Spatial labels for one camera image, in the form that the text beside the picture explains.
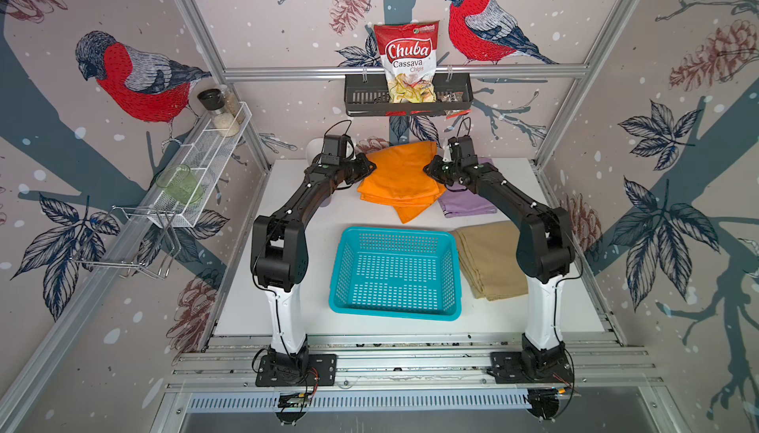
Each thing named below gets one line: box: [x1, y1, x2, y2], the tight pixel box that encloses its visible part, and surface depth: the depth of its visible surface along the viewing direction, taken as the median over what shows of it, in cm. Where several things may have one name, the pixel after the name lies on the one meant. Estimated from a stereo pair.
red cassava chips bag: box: [373, 19, 440, 104], surface depth 83 cm
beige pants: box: [449, 220, 529, 301], surface depth 90 cm
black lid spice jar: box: [196, 87, 241, 138], surface depth 83 cm
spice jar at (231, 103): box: [220, 84, 241, 123], surface depth 87 cm
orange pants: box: [357, 141, 447, 224], surface depth 95 cm
